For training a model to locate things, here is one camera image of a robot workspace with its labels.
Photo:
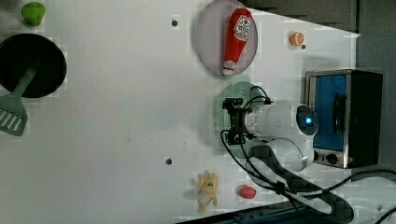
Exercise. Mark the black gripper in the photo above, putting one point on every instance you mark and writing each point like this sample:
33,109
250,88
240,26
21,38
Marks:
236,113

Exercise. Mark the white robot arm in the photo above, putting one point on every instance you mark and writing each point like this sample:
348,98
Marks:
273,143

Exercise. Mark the green plastic strainer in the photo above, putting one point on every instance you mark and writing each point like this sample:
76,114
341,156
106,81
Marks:
252,95

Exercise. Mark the yellow banana peel toy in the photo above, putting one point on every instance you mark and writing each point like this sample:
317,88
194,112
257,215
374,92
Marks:
208,185

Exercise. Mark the red strawberry toy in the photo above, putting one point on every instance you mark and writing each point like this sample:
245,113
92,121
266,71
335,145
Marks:
247,192

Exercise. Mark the light purple plate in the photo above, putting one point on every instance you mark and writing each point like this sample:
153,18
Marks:
210,33

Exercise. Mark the red plush ketchup bottle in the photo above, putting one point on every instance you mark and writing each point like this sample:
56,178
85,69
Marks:
236,39

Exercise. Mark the orange slice toy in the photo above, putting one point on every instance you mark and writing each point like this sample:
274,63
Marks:
297,39

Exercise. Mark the silver black toaster oven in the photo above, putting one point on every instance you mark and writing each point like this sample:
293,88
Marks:
348,104

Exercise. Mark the green slotted spatula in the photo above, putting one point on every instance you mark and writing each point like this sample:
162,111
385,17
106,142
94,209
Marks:
13,116

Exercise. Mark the black round pan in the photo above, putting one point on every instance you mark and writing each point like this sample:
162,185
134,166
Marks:
21,52

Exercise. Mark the green pepper toy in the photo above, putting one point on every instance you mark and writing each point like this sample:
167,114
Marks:
33,13

